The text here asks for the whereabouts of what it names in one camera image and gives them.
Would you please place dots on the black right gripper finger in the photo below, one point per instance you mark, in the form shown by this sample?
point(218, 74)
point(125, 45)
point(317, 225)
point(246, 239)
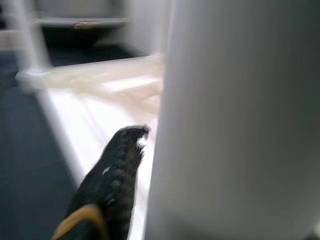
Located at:
point(110, 187)

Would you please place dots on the white plastic children table top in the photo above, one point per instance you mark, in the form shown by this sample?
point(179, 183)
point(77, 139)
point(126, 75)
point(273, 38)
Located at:
point(100, 105)

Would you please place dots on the yellow rubber band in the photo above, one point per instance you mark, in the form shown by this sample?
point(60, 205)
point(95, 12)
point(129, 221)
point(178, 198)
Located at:
point(77, 215)

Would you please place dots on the black wok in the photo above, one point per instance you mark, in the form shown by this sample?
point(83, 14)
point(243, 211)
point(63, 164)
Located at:
point(75, 35)

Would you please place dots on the clear plastic storage box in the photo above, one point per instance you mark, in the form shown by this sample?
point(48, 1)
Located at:
point(82, 11)

